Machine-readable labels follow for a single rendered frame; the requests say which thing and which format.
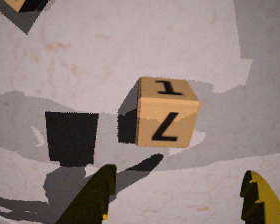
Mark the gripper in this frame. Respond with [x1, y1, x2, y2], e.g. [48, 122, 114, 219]
[55, 164, 280, 224]

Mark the brown calendar cube with number 1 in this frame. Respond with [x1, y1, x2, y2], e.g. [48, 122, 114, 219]
[135, 77, 201, 148]

